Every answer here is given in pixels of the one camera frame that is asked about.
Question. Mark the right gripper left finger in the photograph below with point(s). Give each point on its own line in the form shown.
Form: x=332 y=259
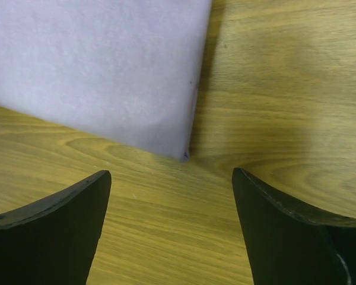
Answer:
x=54 y=240

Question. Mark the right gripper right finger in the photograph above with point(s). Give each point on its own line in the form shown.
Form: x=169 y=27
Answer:
x=289 y=241

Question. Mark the purple t-shirt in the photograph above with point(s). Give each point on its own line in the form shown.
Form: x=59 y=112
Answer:
x=125 y=70

